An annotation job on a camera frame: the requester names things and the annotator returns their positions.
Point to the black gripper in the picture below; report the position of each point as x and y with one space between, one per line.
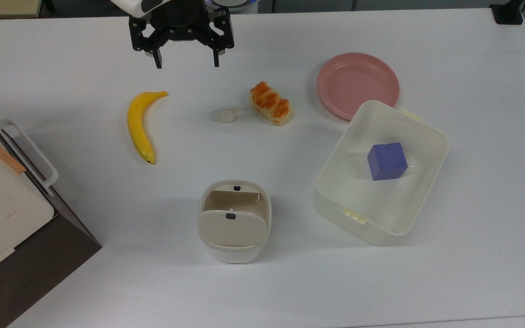
180 23

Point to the white paper ball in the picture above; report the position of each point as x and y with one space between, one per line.
226 115

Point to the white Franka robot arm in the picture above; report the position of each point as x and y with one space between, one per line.
130 6

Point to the cream trash can with lid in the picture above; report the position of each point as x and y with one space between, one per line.
233 228

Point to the yellow banana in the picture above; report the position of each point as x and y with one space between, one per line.
137 127

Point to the orange glazed bread loaf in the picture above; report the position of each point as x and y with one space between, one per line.
271 104

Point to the pink plastic plate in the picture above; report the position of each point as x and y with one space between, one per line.
351 82

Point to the tan wooden desk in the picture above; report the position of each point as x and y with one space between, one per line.
2 7

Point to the orange strip on cream box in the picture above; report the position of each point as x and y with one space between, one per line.
2 155

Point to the blue cube block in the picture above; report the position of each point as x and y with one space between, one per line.
386 161

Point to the white plastic storage container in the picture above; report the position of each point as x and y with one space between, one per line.
358 200

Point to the white toaster oven appliance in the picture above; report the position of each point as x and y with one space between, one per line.
30 269

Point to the black clamp base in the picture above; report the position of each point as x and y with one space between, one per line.
507 12

